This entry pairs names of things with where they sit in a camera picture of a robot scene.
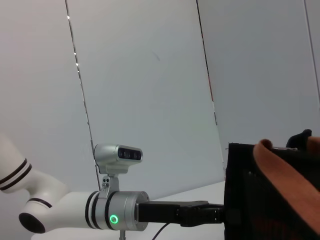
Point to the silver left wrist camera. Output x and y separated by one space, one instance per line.
107 155

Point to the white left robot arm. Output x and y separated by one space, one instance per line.
70 210

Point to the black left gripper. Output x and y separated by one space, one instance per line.
160 212

